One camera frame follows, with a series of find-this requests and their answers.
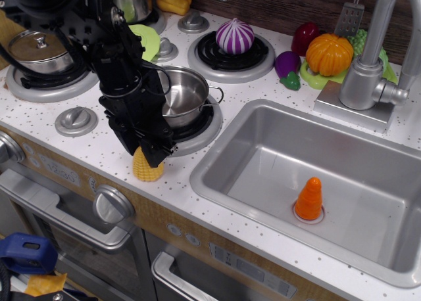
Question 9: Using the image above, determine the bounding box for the dark red toy pepper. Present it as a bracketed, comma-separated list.
[291, 22, 320, 57]

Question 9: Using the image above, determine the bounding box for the orange toy pumpkin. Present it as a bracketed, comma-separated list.
[305, 34, 354, 77]

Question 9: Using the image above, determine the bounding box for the silver oven dial left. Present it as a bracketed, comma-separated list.
[0, 131, 26, 164]

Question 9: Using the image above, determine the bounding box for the grey toy sink basin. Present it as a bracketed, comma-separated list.
[190, 100, 420, 288]

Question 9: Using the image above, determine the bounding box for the front left stove burner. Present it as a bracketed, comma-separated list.
[6, 66, 98, 103]

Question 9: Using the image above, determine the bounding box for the silver oven dial right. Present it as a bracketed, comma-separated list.
[93, 184, 135, 225]

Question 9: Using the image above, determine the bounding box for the green toy plate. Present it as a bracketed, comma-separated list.
[129, 24, 161, 61]

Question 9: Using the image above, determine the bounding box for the grey toy spatula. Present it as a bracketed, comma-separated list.
[334, 0, 365, 37]

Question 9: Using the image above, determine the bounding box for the tall steel pot back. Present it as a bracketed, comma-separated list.
[113, 0, 153, 24]

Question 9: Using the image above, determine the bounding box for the purple toy eggplant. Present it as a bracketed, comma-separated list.
[274, 51, 301, 91]

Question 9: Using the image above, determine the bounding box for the back right stove burner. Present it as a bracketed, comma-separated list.
[187, 31, 275, 84]

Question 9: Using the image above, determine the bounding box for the stove burner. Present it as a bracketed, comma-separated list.
[6, 66, 98, 103]
[170, 95, 222, 157]
[142, 7, 167, 35]
[187, 31, 275, 84]

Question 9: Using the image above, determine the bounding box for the silver dishwasher door handle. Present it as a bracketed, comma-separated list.
[151, 251, 227, 300]

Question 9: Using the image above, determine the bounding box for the grey stovetop knob back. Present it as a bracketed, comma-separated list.
[178, 11, 209, 34]

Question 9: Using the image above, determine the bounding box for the steel pot with lid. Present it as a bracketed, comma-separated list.
[7, 30, 74, 74]

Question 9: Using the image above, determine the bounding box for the yellow toy corn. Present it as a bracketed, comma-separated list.
[132, 147, 164, 182]

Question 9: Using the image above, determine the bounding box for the black cable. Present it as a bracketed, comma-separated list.
[0, 258, 14, 301]

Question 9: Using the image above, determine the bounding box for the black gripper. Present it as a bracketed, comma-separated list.
[98, 64, 176, 168]

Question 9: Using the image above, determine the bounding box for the steel pan with handles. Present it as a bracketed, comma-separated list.
[158, 66, 214, 129]

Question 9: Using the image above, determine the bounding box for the silver toy faucet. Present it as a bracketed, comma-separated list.
[314, 0, 420, 133]

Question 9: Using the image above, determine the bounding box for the grey stovetop knob middle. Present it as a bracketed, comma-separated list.
[153, 37, 178, 62]

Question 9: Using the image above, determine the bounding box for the silver oven door handle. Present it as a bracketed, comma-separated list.
[1, 170, 131, 254]

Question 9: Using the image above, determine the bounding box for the light green toy cutting board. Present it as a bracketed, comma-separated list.
[299, 60, 348, 90]

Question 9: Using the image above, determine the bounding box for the blue clamp tool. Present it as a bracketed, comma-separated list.
[1, 233, 58, 275]

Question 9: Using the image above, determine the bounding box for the grey stovetop knob front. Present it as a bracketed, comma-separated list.
[55, 106, 98, 137]

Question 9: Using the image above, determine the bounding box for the back left stove burner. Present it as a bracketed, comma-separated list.
[142, 7, 167, 35]

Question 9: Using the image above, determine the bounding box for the yellow tape piece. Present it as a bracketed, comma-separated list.
[24, 273, 67, 296]

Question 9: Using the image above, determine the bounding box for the grey stovetop knob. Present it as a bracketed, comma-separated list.
[178, 11, 209, 34]
[55, 106, 98, 137]
[153, 37, 178, 62]

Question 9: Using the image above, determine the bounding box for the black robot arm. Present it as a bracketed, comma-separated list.
[1, 0, 175, 168]

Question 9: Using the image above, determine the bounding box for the front centre stove burner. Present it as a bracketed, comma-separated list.
[170, 95, 222, 157]

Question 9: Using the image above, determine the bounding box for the yellow toy bell pepper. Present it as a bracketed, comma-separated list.
[156, 0, 192, 16]

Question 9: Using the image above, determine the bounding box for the silver oven dial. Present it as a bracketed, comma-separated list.
[0, 131, 26, 164]
[93, 184, 135, 225]

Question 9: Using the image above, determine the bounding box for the purple white toy onion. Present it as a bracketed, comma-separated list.
[216, 18, 255, 55]

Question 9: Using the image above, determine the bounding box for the green toy lettuce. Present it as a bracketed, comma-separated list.
[347, 29, 398, 83]

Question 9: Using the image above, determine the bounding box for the orange toy carrot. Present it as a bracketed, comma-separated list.
[294, 177, 322, 221]

